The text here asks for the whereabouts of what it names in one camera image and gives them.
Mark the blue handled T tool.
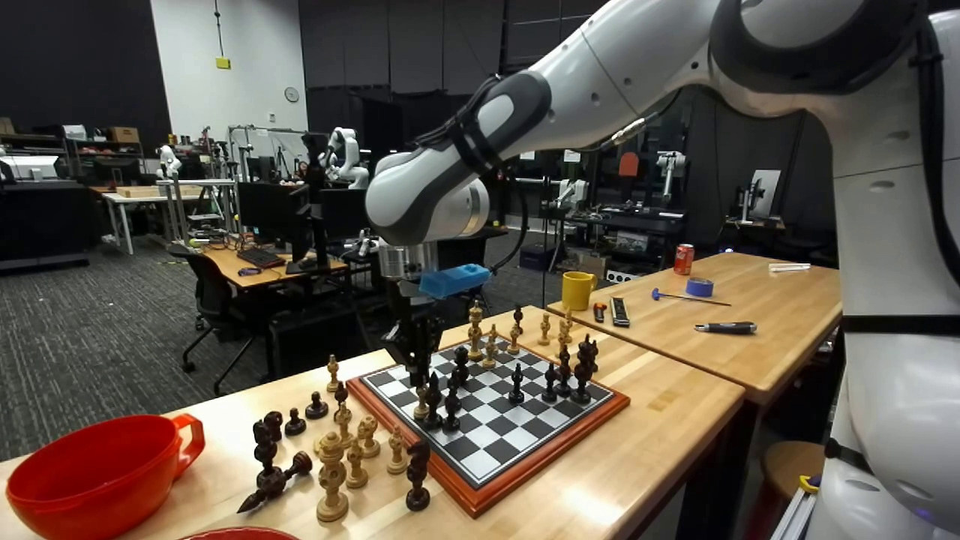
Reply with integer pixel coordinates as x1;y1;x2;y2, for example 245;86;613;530
648;284;731;308

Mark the round wooden stool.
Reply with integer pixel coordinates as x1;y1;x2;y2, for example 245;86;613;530
763;437;835;503

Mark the black office chair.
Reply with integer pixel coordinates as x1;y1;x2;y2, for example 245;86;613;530
161;242;263;393

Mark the black chess piece lying down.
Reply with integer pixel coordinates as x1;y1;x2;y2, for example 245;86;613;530
234;464;294;519

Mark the red bowl with handle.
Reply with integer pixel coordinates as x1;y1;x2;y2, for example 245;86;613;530
3;412;208;540

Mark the tall beige chess piece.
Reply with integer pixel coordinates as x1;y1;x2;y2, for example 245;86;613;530
313;428;354;525
462;296;485;365

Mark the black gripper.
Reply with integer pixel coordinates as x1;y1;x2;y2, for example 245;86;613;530
383;304;449;393

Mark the large black chess piece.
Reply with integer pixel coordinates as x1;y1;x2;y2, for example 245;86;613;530
570;330;604;405
249;409;285;473

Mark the framed picture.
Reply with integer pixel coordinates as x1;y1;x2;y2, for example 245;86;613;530
746;164;786;222

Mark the chessboard with red wooden frame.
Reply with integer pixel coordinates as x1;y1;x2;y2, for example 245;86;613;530
344;336;634;519

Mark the wooden office desk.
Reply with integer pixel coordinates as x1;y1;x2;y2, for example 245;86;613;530
197;242;354;294

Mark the blue wrist camera box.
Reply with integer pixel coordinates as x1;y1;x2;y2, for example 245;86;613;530
417;260;496;304

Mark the black keyboard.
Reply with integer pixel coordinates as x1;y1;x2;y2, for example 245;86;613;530
234;245;289;271

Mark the black computer monitor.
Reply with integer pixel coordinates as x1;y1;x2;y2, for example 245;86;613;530
234;178;324;251

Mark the yellow cup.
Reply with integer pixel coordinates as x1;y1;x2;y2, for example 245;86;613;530
557;268;597;316

